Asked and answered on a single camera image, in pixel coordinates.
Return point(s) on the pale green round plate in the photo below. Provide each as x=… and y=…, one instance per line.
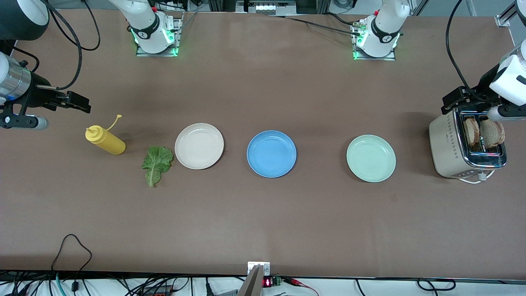
x=371, y=158

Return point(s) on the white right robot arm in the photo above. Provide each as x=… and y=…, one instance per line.
x=144, y=24

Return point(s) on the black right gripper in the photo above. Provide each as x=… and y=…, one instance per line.
x=40, y=92

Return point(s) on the grey metal camera mount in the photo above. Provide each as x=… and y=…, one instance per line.
x=254, y=279

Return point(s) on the blue round plate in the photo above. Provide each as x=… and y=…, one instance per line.
x=271, y=154

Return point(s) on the brown toast bread slice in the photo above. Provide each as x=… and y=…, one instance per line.
x=471, y=130
x=492, y=132

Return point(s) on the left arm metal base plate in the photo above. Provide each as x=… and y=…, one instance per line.
x=392, y=55

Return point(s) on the beige round plate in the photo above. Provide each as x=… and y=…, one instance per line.
x=199, y=146

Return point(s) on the green lettuce leaf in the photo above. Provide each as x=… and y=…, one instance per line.
x=157, y=162

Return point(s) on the aluminium corner frame bracket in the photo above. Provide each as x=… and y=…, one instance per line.
x=507, y=16

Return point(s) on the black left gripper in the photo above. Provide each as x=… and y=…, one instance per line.
x=480, y=89

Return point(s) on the red LED display module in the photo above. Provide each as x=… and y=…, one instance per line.
x=271, y=282

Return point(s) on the red and black lead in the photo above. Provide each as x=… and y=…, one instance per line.
x=300, y=283

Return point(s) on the silver two-slot toaster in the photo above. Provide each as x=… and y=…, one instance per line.
x=446, y=148

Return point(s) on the grey lit electronics unit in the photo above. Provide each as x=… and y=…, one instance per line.
x=266, y=6

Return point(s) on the yellow mustard squeeze bottle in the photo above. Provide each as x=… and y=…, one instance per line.
x=107, y=142

